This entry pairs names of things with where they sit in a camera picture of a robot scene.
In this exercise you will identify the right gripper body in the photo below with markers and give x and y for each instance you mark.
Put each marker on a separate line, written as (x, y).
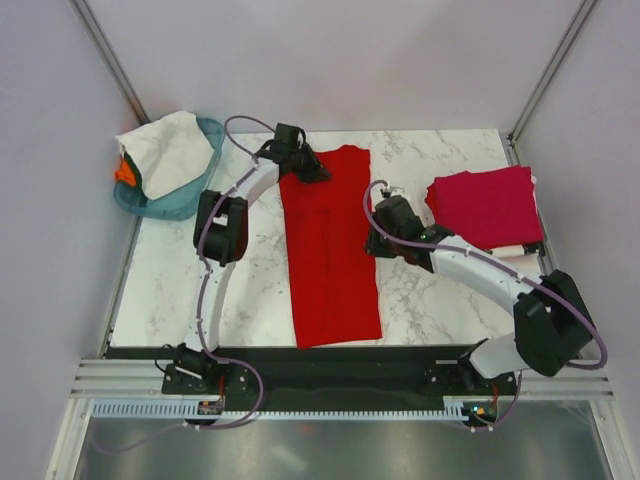
(380, 246)

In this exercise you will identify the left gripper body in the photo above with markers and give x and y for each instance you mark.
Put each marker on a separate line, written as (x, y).
(305, 164)

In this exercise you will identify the red t-shirt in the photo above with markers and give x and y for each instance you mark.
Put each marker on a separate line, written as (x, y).
(431, 200)
(333, 286)

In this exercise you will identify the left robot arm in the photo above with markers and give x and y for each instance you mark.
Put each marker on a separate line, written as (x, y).
(221, 237)

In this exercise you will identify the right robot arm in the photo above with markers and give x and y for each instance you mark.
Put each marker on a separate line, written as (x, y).
(552, 327)

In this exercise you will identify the folded red t-shirt in stack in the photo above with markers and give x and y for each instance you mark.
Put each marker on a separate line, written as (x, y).
(431, 200)

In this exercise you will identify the folded magenta t-shirt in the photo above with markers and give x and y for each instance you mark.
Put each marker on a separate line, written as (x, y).
(489, 209)

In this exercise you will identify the teal plastic basket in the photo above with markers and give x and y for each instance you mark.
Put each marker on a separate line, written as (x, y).
(182, 203)

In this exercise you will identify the white t-shirt in basket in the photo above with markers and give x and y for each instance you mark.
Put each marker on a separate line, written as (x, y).
(170, 152)

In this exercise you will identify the dark green garment in basket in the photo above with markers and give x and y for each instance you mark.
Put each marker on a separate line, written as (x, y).
(127, 157)

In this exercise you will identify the orange garment in basket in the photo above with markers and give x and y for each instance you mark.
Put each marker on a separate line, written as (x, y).
(125, 174)

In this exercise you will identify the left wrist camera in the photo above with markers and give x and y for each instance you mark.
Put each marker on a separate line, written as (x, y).
(289, 136)

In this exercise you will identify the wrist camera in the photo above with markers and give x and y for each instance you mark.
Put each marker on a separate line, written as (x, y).
(395, 215)
(289, 136)

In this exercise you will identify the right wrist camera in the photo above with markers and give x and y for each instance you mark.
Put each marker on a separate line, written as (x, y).
(395, 215)

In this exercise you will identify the right aluminium frame post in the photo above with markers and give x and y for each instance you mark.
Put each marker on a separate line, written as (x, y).
(561, 52)

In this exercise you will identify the aluminium frame post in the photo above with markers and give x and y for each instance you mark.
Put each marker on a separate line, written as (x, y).
(561, 52)
(110, 59)

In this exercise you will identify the white slotted cable duct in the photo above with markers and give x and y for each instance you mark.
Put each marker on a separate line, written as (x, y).
(198, 410)

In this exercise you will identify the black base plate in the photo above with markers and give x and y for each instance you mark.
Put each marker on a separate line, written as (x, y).
(370, 376)

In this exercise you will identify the left aluminium frame post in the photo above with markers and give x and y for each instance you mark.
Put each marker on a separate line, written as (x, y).
(110, 59)

